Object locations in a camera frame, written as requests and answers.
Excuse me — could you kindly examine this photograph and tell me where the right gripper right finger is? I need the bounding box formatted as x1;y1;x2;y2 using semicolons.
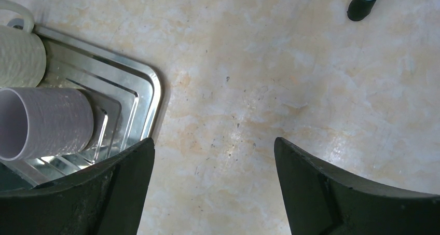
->
274;137;439;234

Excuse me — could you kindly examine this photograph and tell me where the lilac mug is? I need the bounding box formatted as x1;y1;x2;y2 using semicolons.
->
1;88;94;161

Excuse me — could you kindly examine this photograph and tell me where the cream mug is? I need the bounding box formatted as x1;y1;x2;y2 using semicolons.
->
1;0;46;88

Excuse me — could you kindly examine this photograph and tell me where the steel serving tray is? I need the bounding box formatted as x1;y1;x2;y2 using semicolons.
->
4;26;162;186

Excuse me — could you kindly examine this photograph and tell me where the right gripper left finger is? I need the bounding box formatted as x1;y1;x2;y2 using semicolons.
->
1;138;155;234

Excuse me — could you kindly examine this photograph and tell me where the music stand tripod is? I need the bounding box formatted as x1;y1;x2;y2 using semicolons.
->
347;0;376;21

